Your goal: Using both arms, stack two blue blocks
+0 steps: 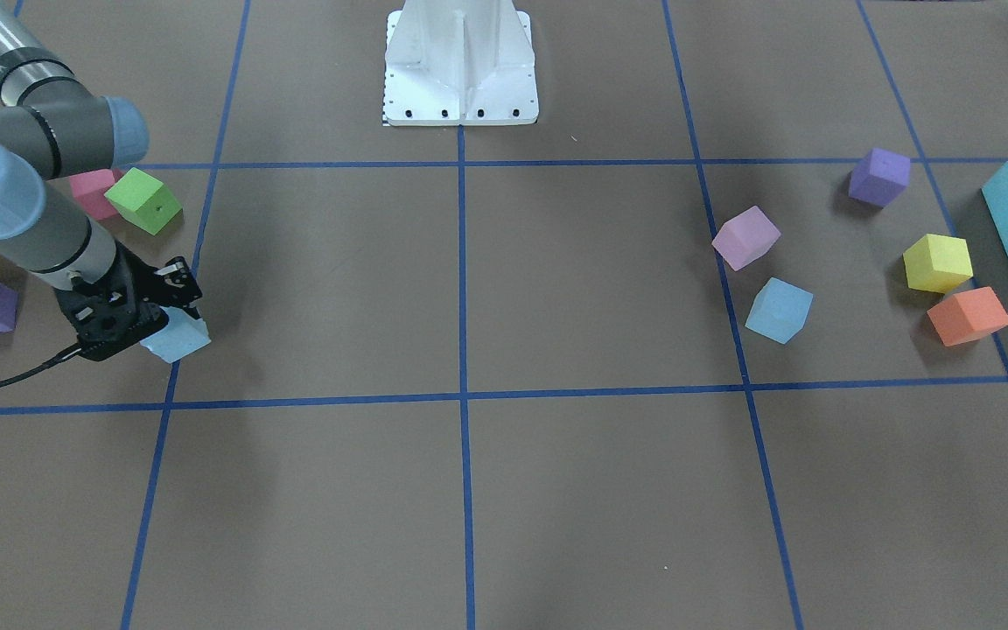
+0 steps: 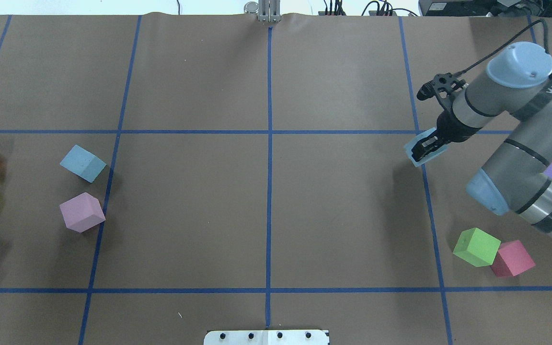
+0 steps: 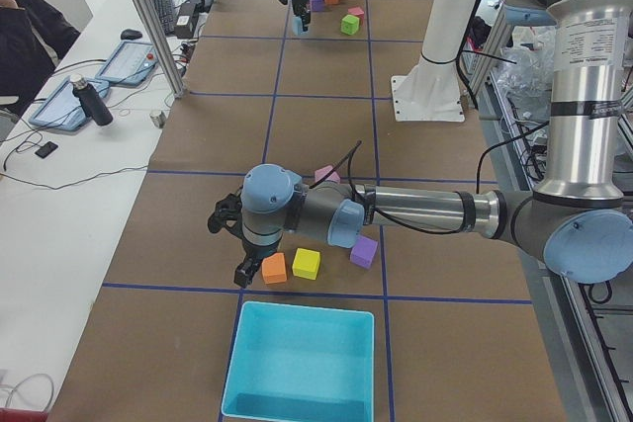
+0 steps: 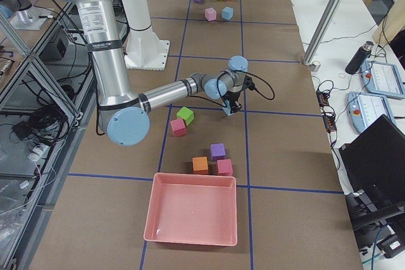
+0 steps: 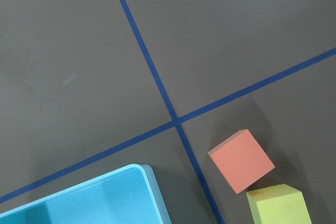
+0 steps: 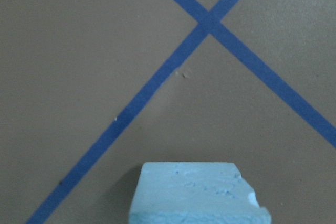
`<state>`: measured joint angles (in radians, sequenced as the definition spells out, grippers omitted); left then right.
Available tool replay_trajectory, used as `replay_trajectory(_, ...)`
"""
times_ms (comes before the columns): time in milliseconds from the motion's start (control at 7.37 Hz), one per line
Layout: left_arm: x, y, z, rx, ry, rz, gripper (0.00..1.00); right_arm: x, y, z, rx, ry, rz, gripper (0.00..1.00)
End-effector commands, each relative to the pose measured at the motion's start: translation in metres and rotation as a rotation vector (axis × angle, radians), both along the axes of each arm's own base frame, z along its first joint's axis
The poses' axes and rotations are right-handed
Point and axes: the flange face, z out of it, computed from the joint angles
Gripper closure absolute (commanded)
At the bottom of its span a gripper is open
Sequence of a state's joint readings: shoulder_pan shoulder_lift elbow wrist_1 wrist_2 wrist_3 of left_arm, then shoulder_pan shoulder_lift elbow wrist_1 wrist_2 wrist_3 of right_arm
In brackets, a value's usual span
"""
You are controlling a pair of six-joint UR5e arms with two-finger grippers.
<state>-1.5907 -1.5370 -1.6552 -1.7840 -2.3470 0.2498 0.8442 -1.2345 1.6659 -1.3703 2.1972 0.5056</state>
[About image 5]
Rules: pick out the blue plastic bin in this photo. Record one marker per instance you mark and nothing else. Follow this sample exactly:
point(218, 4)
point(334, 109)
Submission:
point(129, 194)

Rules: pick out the orange foam block near bin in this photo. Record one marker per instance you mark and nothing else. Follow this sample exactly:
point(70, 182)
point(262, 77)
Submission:
point(241, 160)

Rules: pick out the yellow foam block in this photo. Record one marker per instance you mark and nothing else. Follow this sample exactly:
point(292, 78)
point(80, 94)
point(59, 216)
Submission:
point(278, 204)

